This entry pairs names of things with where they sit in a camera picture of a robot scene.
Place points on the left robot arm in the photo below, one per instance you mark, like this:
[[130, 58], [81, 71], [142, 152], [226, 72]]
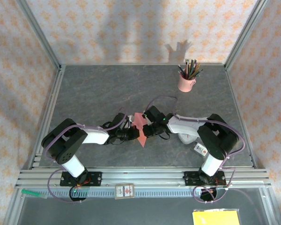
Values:
[[96, 136]]

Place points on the aluminium table end rail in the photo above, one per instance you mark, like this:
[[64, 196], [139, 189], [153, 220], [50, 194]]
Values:
[[142, 64]]

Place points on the aluminium table side rail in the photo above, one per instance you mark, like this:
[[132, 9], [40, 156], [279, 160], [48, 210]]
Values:
[[52, 100], [236, 100]]

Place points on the white card in clear sleeve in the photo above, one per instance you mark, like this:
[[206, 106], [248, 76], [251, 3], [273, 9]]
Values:
[[200, 149]]

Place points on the yellow paper pad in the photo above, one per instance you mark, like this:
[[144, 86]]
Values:
[[215, 218]]

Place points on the playing card box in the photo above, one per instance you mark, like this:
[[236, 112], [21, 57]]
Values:
[[124, 191]]

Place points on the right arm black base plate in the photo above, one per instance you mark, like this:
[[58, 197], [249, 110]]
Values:
[[188, 179]]

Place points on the pink pencil cup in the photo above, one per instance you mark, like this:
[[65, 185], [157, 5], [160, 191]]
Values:
[[185, 85]]

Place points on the pink square paper sheet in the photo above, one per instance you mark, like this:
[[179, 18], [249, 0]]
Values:
[[138, 120]]

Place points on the coloured pencil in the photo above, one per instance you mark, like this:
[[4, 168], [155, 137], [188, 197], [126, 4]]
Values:
[[180, 70], [186, 66], [199, 72], [196, 69], [189, 66], [193, 66]]

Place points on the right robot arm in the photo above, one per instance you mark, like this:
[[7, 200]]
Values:
[[185, 126]]

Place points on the long aluminium mounting rail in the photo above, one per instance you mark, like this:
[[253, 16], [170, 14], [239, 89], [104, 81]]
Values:
[[142, 175]]

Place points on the short aluminium frame leg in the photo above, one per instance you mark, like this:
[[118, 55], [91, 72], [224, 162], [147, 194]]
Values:
[[12, 208], [268, 206]]

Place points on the green marker pen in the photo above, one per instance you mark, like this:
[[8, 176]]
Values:
[[31, 192]]

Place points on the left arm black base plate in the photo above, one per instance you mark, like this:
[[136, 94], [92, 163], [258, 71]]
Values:
[[96, 178]]

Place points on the aluminium frame post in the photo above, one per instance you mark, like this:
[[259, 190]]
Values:
[[40, 35], [244, 35]]

